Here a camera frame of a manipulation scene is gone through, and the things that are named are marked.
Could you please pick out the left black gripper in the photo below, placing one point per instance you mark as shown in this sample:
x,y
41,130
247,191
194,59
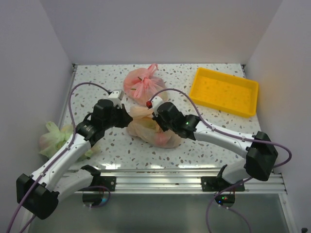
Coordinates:
x,y
126,118

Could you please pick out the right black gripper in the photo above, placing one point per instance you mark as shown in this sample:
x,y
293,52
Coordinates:
x,y
157,117

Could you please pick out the orange plastic fruit bag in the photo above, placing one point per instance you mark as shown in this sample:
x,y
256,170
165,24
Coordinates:
x,y
144,127

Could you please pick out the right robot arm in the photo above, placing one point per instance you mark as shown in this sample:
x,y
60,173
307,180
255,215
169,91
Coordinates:
x,y
258,155

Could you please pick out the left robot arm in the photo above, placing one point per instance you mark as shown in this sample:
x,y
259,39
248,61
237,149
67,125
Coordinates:
x,y
36,192

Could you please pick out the pink knotted plastic bag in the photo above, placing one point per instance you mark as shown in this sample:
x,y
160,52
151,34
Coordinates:
x,y
141,84

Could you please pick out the green plastic fruit bag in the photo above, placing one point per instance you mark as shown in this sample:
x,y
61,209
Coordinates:
x,y
51,142

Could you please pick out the yellow plastic tray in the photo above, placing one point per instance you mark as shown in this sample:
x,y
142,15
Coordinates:
x,y
228,93

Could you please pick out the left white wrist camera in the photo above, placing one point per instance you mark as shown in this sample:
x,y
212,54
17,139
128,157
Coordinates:
x,y
116,97

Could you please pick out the aluminium frame rail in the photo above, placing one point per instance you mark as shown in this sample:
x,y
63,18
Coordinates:
x,y
181,181

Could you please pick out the left black base bracket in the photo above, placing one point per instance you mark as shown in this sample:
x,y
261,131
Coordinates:
x,y
107,181

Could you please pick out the black base bracket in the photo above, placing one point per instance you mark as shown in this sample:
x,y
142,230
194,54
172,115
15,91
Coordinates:
x,y
213,184
107,181

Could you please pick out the right black base bracket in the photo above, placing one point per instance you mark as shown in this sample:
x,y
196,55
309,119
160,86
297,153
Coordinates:
x,y
213,184

